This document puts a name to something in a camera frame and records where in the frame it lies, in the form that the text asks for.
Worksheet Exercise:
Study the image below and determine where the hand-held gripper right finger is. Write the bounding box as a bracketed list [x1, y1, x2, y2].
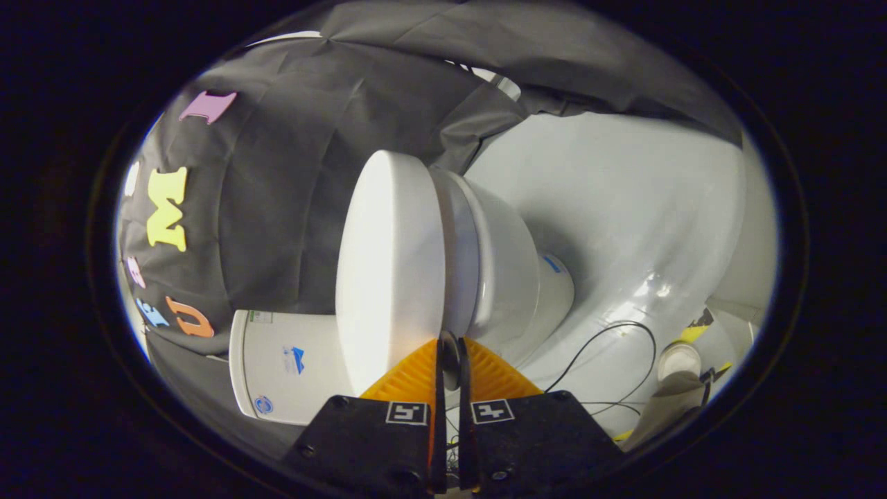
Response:
[454, 336, 626, 496]

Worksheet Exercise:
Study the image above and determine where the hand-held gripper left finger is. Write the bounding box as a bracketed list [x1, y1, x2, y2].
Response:
[281, 338, 448, 497]

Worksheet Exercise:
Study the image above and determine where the white toilet lid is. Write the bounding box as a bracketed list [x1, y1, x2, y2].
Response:
[335, 150, 462, 397]

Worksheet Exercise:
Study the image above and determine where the white toilet tank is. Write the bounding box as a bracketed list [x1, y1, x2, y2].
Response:
[228, 309, 358, 426]

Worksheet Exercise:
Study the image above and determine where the white round object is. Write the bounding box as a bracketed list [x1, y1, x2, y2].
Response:
[656, 342, 705, 383]

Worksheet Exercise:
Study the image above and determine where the black backdrop cloth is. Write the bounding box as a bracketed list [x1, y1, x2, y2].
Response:
[116, 0, 748, 459]

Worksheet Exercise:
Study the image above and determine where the thin black cable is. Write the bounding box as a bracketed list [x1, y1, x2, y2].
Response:
[543, 319, 658, 421]

